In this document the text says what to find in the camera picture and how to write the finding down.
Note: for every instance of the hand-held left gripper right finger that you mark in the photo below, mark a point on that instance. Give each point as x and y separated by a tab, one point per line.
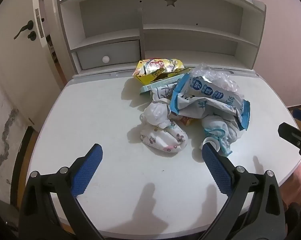
216	171

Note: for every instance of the clear plastic bag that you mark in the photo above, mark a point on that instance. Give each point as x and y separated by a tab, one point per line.
224	80

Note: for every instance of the white round drawer knob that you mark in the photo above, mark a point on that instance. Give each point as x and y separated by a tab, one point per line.
106	59

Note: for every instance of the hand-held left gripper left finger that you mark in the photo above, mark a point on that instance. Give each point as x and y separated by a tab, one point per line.
86	171

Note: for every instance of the white desk hutch shelf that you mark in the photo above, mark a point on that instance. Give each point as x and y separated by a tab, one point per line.
190	33

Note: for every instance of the light blue cigarette box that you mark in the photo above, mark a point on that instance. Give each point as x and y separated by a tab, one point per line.
163	85

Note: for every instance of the yellow snack bag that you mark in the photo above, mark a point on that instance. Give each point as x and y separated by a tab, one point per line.
155	68

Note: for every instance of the white cloth with blue trim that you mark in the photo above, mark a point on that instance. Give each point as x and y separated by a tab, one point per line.
216	130

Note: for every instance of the white printed paper wrapper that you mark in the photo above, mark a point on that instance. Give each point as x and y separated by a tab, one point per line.
163	92

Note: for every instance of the white door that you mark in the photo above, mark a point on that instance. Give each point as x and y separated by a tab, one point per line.
20	75

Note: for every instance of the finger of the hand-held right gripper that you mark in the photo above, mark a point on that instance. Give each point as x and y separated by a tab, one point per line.
294	136

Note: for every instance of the small orange wrapper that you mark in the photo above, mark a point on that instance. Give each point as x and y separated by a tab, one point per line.
185	121

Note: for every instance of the grey hutch drawer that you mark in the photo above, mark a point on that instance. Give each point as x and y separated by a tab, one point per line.
115	52

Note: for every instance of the blue and white snack wrapper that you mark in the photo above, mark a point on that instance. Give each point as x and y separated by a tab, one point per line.
208	97

